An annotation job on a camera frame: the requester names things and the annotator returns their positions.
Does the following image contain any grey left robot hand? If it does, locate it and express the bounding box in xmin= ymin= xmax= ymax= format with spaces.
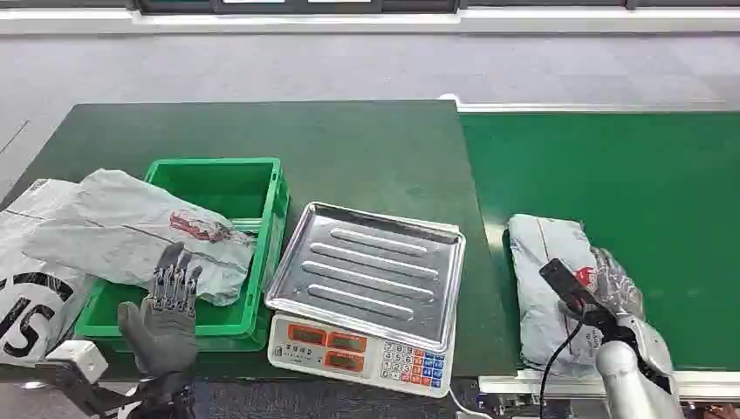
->
xmin=118 ymin=242 xmax=204 ymax=377

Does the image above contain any black barcode scanner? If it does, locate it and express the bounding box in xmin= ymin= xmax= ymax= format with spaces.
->
xmin=538 ymin=258 xmax=618 ymax=333

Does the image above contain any grey parcel with red print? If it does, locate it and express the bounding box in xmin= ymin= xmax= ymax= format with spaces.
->
xmin=22 ymin=168 xmax=257 ymax=308

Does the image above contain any grey parcel with black letters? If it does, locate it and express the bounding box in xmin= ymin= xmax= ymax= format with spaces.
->
xmin=0 ymin=178 xmax=99 ymax=369

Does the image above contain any green plastic crate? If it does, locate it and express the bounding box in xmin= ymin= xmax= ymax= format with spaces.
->
xmin=74 ymin=157 xmax=291 ymax=354

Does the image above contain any white electronic weighing scale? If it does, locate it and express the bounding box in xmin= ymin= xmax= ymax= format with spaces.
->
xmin=264 ymin=201 xmax=468 ymax=400

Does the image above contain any grey parcel with red logo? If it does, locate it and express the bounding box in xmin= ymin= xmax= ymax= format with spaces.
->
xmin=506 ymin=213 xmax=615 ymax=380

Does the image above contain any green conveyor belt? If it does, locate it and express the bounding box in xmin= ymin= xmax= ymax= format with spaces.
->
xmin=459 ymin=111 xmax=740 ymax=373

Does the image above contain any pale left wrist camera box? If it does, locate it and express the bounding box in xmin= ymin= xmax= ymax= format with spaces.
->
xmin=45 ymin=340 xmax=110 ymax=385

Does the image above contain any white scale cable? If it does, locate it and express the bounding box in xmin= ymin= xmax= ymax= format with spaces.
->
xmin=447 ymin=386 xmax=494 ymax=419

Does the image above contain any white conveyor frame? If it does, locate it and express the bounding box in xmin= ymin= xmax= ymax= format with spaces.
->
xmin=437 ymin=93 xmax=740 ymax=403

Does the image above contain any black scanner cable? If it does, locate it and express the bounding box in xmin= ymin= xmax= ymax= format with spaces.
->
xmin=538 ymin=320 xmax=585 ymax=419

